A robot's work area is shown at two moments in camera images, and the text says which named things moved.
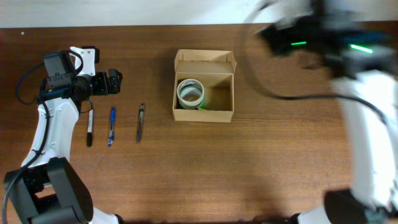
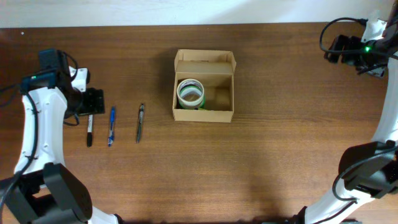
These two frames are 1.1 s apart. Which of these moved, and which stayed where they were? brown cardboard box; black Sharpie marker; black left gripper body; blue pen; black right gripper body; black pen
Moved: black left gripper body; black right gripper body
Stayed: black Sharpie marker; black pen; blue pen; brown cardboard box
